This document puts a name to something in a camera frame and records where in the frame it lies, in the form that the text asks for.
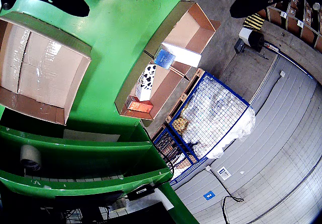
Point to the blue Secret W box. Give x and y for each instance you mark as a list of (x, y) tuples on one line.
[(164, 58)]

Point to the small black box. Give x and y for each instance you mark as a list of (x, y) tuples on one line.
[(239, 45)]

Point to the large shallow cardboard tray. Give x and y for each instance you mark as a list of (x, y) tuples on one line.
[(45, 70)]

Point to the open cardboard box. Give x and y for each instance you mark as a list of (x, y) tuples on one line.
[(166, 88), (191, 30)]

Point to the tall plain white box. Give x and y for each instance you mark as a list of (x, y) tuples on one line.
[(186, 55)]

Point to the cow pattern white box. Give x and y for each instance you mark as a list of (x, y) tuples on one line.
[(146, 83)]

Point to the pink product box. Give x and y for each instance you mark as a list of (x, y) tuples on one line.
[(139, 105)]

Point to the grey shelving rack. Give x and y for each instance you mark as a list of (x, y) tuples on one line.
[(296, 20)]

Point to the white black machine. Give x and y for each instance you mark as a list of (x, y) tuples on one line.
[(251, 39)]

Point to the long grey beam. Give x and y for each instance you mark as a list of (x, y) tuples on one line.
[(296, 47)]

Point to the small white block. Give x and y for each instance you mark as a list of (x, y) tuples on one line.
[(282, 73)]

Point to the wooden pallet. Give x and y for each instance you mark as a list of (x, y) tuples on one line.
[(183, 95)]

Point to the white plastic bag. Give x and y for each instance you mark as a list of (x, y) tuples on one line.
[(239, 128)]

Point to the white paper label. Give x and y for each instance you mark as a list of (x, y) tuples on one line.
[(90, 136)]

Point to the white tape roll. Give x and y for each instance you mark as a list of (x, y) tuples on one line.
[(30, 156)]

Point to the green metal cabinet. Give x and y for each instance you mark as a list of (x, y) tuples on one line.
[(100, 153)]

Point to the white gridded sheet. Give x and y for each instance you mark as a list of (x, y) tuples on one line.
[(75, 178)]

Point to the white floor label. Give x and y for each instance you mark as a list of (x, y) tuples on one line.
[(224, 173)]

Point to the blue floor sticker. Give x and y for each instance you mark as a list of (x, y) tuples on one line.
[(209, 195)]

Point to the black power adapter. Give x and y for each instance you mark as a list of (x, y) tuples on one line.
[(141, 192)]

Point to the yellow black striped post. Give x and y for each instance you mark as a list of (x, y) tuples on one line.
[(254, 22)]

